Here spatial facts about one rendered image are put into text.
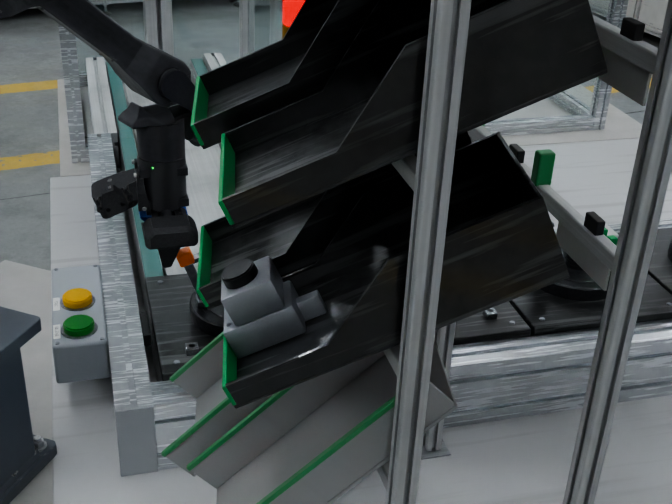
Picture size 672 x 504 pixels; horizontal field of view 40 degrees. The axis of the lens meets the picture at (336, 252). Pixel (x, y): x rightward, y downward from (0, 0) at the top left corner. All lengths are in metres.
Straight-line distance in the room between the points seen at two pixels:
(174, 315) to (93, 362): 0.12
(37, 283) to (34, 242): 2.01
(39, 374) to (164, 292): 0.21
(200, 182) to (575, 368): 0.82
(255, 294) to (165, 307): 0.54
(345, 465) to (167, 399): 0.40
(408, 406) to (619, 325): 0.18
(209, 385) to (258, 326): 0.31
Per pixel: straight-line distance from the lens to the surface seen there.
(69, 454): 1.24
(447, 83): 0.61
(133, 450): 1.17
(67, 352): 1.26
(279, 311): 0.77
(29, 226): 3.73
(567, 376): 1.30
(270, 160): 0.74
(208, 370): 1.06
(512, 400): 1.29
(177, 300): 1.31
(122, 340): 1.25
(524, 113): 2.42
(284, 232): 0.93
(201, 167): 1.85
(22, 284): 1.60
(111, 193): 1.13
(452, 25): 0.60
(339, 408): 0.88
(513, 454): 1.25
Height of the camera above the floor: 1.65
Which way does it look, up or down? 28 degrees down
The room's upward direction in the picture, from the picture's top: 3 degrees clockwise
